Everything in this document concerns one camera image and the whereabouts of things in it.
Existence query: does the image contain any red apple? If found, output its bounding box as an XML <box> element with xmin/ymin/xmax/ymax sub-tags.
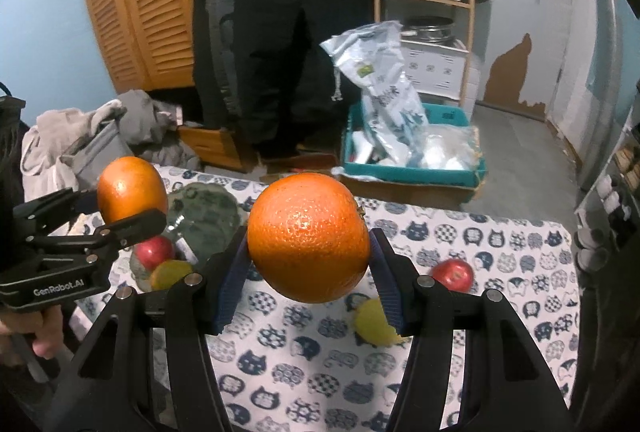
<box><xmin>134</xmin><ymin>235</ymin><xmax>176</xmax><ymax>272</ymax></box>
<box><xmin>430</xmin><ymin>259</ymin><xmax>474</xmax><ymax>293</ymax></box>

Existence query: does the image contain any brownish yellow pear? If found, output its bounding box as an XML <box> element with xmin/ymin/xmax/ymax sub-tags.
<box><xmin>150</xmin><ymin>260</ymin><xmax>193</xmax><ymax>291</ymax></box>

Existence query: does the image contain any large orange front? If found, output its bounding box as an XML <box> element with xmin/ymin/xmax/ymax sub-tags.
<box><xmin>96</xmin><ymin>156</ymin><xmax>168</xmax><ymax>224</ymax></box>

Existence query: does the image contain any large orange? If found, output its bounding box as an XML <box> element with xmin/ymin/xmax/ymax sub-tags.
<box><xmin>246</xmin><ymin>172</ymin><xmax>370</xmax><ymax>303</ymax></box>
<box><xmin>96</xmin><ymin>156</ymin><xmax>168</xmax><ymax>224</ymax></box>

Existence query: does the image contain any person's left hand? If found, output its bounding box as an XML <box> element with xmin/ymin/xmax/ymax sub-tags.
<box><xmin>1</xmin><ymin>305</ymin><xmax>64</xmax><ymax>365</ymax></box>

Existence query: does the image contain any green glass bowl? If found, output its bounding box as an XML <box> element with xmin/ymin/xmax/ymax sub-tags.
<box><xmin>129</xmin><ymin>183</ymin><xmax>245</xmax><ymax>292</ymax></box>

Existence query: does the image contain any cat pattern tablecloth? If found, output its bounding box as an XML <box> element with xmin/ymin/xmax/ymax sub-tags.
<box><xmin>64</xmin><ymin>164</ymin><xmax>584</xmax><ymax>432</ymax></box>

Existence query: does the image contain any grey clothes pile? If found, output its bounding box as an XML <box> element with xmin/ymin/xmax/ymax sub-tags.
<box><xmin>117</xmin><ymin>90</ymin><xmax>202</xmax><ymax>171</ymax></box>

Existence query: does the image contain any wooden drawer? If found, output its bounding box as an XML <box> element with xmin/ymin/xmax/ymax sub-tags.
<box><xmin>178</xmin><ymin>126</ymin><xmax>258</xmax><ymax>173</ymax></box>

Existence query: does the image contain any clear plastic bag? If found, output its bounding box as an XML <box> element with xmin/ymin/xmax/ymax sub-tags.
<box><xmin>407</xmin><ymin>124</ymin><xmax>483</xmax><ymax>171</ymax></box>

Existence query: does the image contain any teal cardboard box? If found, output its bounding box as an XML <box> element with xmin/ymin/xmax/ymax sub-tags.
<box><xmin>341</xmin><ymin>103</ymin><xmax>487</xmax><ymax>189</ymax></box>

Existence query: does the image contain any white shoe rack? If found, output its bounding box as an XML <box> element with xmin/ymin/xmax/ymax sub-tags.
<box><xmin>574</xmin><ymin>123</ymin><xmax>639</xmax><ymax>277</ymax></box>

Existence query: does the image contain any white patterned storage box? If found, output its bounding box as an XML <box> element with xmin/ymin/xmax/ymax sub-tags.
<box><xmin>401</xmin><ymin>39</ymin><xmax>469</xmax><ymax>100</ymax></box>

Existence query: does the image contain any white door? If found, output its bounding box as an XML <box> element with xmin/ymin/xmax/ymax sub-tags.
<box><xmin>550</xmin><ymin>0</ymin><xmax>597</xmax><ymax>144</ymax></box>

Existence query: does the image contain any silver vertical pipe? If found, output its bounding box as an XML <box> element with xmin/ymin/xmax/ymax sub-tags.
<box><xmin>578</xmin><ymin>0</ymin><xmax>639</xmax><ymax>192</ymax></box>

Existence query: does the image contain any white rice bag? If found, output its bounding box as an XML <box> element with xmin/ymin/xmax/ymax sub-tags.
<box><xmin>321</xmin><ymin>20</ymin><xmax>428</xmax><ymax>168</ymax></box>

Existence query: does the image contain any steel steamer pot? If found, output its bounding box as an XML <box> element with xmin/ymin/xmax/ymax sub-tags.
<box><xmin>401</xmin><ymin>15</ymin><xmax>454</xmax><ymax>44</ymax></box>

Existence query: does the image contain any black hanging coat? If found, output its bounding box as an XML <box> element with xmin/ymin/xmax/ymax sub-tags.
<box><xmin>202</xmin><ymin>0</ymin><xmax>373</xmax><ymax>161</ymax></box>

